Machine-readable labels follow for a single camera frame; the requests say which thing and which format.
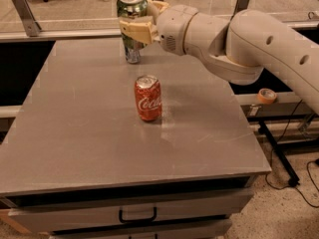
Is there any orange tape roll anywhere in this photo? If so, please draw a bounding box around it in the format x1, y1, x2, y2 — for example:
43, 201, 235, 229
257, 88, 277, 105

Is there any lower grey drawer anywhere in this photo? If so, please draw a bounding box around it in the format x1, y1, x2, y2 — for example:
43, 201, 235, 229
49, 219, 232, 239

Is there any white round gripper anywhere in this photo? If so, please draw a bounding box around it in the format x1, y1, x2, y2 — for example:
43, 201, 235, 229
119, 0, 198, 56

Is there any silver blue Red Bull can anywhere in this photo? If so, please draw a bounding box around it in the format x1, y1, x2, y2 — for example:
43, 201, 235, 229
125, 46, 141, 64

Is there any left metal railing bracket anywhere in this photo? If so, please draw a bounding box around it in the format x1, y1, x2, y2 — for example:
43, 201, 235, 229
12, 0, 41, 37

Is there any black metal stand leg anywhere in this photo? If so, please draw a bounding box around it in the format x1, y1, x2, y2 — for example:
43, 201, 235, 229
258, 120, 299, 187

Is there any red Coca-Cola can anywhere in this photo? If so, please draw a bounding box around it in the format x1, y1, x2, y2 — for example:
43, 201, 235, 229
135, 75, 161, 121

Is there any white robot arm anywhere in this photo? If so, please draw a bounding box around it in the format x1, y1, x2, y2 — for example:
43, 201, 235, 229
119, 1, 319, 114

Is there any black floor cable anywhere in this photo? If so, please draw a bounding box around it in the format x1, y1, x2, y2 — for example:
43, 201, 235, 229
264, 98, 319, 209

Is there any green soda can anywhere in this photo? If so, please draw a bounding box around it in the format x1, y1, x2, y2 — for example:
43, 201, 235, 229
117, 0, 148, 50

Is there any grey drawer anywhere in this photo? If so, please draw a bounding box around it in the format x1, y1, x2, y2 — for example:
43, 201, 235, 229
49, 219, 232, 239
9, 188, 253, 233

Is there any black upper drawer handle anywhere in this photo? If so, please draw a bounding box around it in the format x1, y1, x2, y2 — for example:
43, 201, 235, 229
118, 207, 158, 224

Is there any upper grey drawer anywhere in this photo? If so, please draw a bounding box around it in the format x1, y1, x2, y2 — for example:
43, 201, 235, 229
9, 188, 253, 233

